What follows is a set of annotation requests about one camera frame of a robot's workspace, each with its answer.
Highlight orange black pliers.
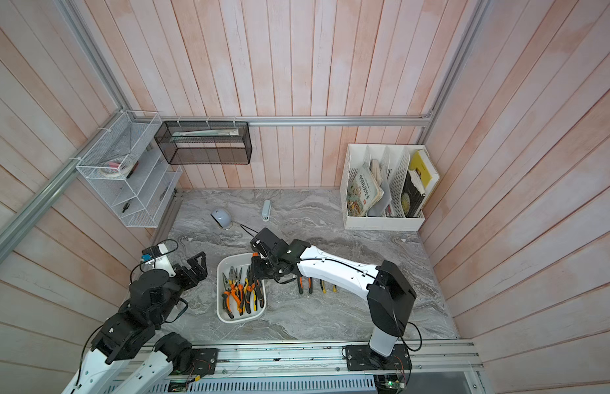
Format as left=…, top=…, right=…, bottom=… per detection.
left=297, top=276, right=313, bottom=295

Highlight white plastic storage box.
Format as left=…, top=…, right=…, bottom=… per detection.
left=216, top=253, right=267, bottom=323

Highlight yellow black pliers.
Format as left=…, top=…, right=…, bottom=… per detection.
left=319, top=280, right=337, bottom=294

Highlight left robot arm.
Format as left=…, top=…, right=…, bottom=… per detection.
left=64, top=252, right=218, bottom=393

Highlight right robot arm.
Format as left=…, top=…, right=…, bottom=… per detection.
left=250, top=228, right=417, bottom=357

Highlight yellow pliers in box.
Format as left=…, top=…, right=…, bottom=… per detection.
left=252, top=279, right=265, bottom=310

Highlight orange pliers in box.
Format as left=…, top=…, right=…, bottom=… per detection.
left=222, top=267, right=244, bottom=319

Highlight light blue round clock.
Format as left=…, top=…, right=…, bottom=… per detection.
left=211, top=208, right=233, bottom=230

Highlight illustrated history book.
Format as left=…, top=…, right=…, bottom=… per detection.
left=347, top=165, right=384, bottom=217

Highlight tape roll on shelf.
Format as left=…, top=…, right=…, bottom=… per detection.
left=98, top=158, right=135, bottom=178

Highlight white file organizer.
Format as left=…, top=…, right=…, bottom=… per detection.
left=340, top=144, right=432, bottom=231

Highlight black book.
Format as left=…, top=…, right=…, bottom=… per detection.
left=400, top=170, right=426, bottom=218

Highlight yellow book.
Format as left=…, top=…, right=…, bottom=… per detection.
left=408, top=149, right=441, bottom=195

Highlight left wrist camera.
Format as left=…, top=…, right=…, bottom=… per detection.
left=139, top=239, right=179, bottom=277

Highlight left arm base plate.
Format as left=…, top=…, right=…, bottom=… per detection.
left=172, top=348, right=219, bottom=377

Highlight white wire wall shelf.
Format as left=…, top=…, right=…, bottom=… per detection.
left=77, top=111, right=182, bottom=228

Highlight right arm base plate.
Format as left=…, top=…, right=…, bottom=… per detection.
left=343, top=344, right=413, bottom=372

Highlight black mesh wall basket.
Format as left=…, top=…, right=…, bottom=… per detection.
left=155, top=120, right=252, bottom=165

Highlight aluminium front rail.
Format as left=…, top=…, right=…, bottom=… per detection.
left=73, top=338, right=486, bottom=394

